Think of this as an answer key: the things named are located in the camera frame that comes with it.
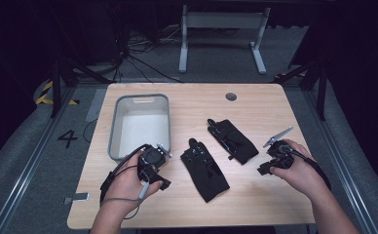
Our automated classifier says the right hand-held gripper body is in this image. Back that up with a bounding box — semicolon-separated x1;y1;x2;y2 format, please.
263;126;297;171

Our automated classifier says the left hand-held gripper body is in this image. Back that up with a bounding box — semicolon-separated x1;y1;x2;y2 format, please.
137;143;172;182

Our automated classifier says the person's right hand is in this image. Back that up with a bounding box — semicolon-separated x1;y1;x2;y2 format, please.
269;138;330;200

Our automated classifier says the person's left hand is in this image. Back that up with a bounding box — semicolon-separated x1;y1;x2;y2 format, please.
102;151;165;213

